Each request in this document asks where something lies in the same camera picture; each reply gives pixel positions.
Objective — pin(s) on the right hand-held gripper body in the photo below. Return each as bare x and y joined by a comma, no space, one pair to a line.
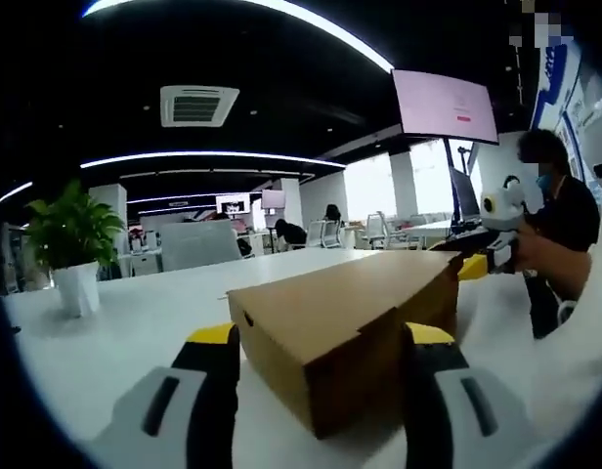
506,207

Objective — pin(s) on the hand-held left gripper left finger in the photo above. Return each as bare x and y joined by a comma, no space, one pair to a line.
198,391

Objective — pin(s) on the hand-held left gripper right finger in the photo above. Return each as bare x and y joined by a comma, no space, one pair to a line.
438,391

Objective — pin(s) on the brown cardboard shoe box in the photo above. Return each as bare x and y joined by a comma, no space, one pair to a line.
330,303

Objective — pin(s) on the person's right hand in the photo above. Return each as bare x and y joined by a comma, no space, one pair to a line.
533,254

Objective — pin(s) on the open laptop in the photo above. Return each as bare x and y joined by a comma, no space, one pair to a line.
467,195

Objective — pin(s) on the black monitor stand pole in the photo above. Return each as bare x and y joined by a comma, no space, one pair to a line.
449,185

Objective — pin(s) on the white office chair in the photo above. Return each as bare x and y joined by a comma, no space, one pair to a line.
325,234
376,232

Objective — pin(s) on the large hanging monitor screen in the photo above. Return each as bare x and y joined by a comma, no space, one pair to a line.
442,102

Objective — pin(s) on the white drawer cabinet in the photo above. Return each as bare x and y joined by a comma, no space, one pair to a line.
144,264

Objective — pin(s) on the grey desk partition panel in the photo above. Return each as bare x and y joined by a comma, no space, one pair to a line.
198,244

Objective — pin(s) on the distant display screen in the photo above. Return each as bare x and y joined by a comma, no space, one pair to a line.
232,205

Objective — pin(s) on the small pink desk monitor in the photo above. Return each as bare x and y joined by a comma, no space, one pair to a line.
273,200

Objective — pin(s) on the green plant in white pot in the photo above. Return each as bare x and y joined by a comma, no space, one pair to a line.
71,229

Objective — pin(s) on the long curved ceiling light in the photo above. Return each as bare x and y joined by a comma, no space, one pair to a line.
213,154
359,41

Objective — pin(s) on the ceiling air conditioner vent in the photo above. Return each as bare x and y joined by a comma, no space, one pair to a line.
198,106

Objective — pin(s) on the wall poster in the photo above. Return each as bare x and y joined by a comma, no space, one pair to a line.
570,122

